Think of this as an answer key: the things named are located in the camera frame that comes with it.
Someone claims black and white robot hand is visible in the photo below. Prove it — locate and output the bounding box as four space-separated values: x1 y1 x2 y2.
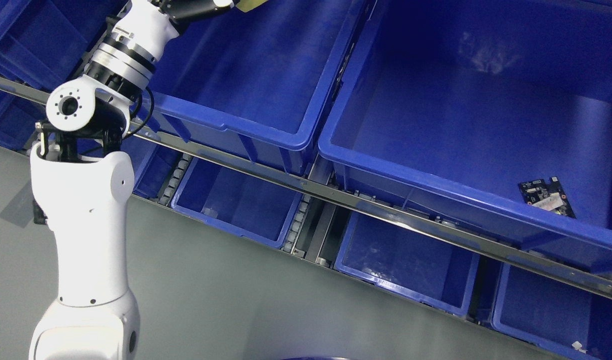
110 0 237 62

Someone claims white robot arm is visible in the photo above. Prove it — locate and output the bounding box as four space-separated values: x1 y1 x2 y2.
28 74 140 360

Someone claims blue bin lower middle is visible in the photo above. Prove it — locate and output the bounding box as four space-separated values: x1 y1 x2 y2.
335 212 479 318

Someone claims large blue bin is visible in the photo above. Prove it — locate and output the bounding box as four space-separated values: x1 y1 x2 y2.
319 0 612 275
148 0 368 176

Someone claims blue bin lower left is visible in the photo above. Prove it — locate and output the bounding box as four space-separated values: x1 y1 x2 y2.
170 159 302 249

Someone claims metal shelf rack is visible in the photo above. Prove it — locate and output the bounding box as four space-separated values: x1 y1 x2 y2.
0 72 612 306

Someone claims large blue bin upper middle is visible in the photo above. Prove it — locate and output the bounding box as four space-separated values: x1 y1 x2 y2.
148 0 368 176

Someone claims black circuit board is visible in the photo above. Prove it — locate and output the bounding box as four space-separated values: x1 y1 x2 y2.
517 177 576 219

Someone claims yellow foam block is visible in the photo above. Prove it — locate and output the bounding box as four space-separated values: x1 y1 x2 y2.
234 0 267 13

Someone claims blue bin lower right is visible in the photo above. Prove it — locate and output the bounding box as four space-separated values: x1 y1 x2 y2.
489 264 612 360

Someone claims blue bin upper left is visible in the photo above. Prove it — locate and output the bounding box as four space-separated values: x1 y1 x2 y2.
0 0 127 151

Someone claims large blue bin upper right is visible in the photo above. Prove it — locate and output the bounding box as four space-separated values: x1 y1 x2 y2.
319 0 612 275

